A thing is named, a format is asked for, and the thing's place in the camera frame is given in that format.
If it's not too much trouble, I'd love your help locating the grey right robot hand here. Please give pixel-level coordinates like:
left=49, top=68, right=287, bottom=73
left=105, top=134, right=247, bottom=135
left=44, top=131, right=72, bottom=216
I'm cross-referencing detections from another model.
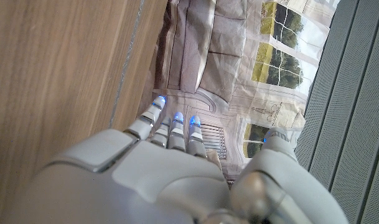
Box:
left=2, top=95, right=349, bottom=224

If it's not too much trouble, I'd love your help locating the printed living room backdrop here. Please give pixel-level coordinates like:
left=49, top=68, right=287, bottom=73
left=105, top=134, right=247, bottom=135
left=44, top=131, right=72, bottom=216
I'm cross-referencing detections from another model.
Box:
left=136, top=0, right=342, bottom=187

